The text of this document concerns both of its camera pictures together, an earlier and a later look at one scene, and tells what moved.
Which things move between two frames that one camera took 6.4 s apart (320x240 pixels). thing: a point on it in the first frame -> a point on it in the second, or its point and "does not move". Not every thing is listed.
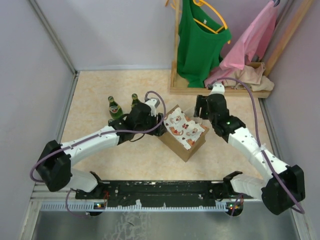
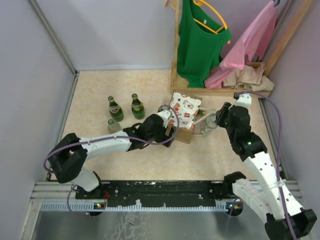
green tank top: (198, 48) does not move
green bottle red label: (116, 110) does not move
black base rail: (170, 193) does not move
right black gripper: (203, 107) -> (222, 116)
